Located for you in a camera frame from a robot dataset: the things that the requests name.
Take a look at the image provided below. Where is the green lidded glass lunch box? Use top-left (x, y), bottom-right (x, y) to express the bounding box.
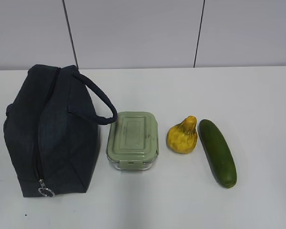
top-left (106, 111), bottom-right (159, 171)

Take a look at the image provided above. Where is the yellow bumpy gourd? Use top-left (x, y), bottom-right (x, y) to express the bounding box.
top-left (166, 115), bottom-right (198, 154)

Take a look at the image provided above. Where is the green cucumber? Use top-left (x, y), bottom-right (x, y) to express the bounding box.
top-left (198, 119), bottom-right (237, 188)

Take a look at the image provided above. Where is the dark navy fabric lunch bag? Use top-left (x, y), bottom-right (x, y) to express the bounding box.
top-left (3, 64), bottom-right (117, 198)

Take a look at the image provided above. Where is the metal zipper pull ring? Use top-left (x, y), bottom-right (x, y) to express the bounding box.
top-left (38, 179), bottom-right (55, 198)

